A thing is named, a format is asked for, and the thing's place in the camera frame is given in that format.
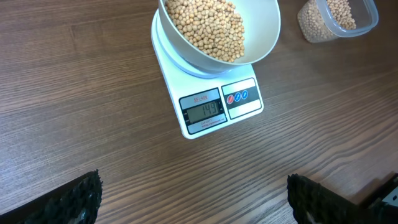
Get clear plastic container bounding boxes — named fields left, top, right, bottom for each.
left=316, top=0, right=379, bottom=39

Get white bowl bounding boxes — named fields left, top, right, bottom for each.
left=158, top=0, right=281, bottom=70

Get pile of soybeans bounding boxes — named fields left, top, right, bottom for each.
left=297, top=0, right=356, bottom=43

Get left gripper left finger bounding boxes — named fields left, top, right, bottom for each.
left=1, top=170, right=103, bottom=223

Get white digital kitchen scale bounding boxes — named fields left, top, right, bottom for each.
left=151, top=12, right=264, bottom=139

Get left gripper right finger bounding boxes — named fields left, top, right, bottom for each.
left=287, top=174, right=367, bottom=224

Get soybeans in white bowl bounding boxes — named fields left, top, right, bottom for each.
left=164, top=0, right=245, bottom=63

